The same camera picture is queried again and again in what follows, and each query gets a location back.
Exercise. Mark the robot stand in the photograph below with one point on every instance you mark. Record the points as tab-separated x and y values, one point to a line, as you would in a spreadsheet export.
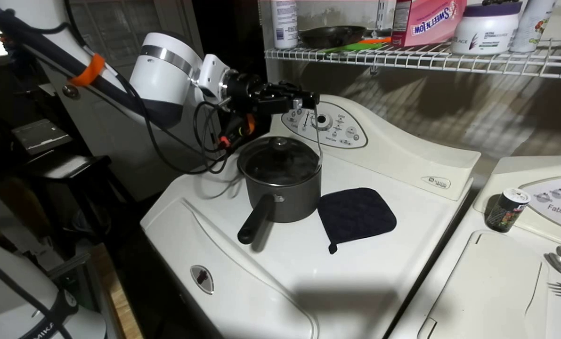
117	301

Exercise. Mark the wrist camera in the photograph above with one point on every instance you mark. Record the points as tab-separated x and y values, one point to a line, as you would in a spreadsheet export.
240	132

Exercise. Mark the grey flat box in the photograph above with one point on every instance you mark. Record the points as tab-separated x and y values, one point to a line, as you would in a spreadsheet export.
40	136

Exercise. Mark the laundry machine lid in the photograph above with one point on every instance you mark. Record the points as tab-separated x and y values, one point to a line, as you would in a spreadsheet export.
487	292

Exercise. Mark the white laundry machine with lid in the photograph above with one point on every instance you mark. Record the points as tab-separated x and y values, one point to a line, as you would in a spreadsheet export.
487	282

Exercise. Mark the laundry machine knob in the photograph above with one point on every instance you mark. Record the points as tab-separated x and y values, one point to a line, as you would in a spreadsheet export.
323	121

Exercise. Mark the white jar with dark lid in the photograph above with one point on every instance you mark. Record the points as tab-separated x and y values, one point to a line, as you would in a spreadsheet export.
485	30

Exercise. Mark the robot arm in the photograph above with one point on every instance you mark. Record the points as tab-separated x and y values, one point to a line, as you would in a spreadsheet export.
162	75

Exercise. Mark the white plastic bottle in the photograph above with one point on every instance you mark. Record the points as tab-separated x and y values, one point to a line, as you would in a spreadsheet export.
284	23

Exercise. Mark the black stool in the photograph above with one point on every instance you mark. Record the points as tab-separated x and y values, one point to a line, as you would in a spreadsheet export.
68	167

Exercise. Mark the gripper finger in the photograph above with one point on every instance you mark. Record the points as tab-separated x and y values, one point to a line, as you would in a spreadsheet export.
292	105
285	89

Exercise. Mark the white door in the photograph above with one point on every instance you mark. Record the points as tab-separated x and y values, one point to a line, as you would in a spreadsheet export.
115	28

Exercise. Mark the black frying pan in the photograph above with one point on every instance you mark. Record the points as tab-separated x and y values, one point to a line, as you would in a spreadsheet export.
332	36

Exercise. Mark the small dark spice can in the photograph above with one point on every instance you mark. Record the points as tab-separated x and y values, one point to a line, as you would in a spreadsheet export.
506	212

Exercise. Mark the navy blue pot holder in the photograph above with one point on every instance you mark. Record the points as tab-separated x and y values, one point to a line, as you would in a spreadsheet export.
355	216

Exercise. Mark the glass pot lid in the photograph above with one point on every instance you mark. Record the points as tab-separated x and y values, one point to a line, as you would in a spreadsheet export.
279	162

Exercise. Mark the orange utensil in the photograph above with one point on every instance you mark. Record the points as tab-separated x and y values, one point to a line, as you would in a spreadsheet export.
377	41

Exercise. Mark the pink cardboard box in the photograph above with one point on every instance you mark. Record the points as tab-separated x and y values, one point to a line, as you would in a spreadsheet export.
426	21

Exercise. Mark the white printed canister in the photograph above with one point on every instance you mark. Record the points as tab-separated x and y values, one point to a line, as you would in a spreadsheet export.
532	26

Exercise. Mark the green utensil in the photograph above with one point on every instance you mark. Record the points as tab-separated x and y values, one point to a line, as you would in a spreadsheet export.
355	47

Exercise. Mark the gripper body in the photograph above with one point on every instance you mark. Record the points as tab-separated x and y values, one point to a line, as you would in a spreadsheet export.
242	92

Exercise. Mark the white laundry machine with oval panel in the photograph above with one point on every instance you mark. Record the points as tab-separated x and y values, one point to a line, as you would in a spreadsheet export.
280	273

